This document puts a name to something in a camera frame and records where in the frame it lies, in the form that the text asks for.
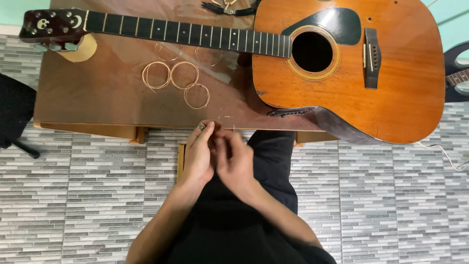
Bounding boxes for person's left hand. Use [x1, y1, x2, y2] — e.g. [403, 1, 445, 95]
[182, 120, 221, 186]

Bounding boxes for person's right hand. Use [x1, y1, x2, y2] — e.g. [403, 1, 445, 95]
[214, 128, 256, 195]

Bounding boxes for thin silver guitar string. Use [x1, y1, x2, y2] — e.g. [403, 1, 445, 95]
[216, 115, 237, 132]

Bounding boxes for wooden stool edge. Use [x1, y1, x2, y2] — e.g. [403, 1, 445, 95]
[177, 144, 186, 183]

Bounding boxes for person's black clothing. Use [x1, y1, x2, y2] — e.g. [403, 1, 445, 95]
[160, 130, 338, 264]

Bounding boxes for tan round disc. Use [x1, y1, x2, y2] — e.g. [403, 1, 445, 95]
[57, 34, 98, 63]

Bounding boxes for orange acoustic guitar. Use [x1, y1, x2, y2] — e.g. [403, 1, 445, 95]
[19, 0, 446, 144]

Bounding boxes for black chair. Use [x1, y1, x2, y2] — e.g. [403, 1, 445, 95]
[0, 73, 41, 160]

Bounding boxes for dark electric guitar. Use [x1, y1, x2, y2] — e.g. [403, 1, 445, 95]
[443, 41, 469, 103]

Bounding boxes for bronze coiled guitar string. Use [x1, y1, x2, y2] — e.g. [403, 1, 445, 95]
[183, 82, 211, 110]
[142, 61, 172, 91]
[170, 61, 200, 90]

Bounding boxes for silver coiled guitar string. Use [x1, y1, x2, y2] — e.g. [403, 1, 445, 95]
[194, 46, 223, 67]
[154, 42, 184, 62]

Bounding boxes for black-handled pliers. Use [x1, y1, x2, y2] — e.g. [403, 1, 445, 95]
[201, 0, 258, 17]

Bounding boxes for white cable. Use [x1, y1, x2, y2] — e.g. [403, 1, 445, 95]
[417, 142, 469, 172]

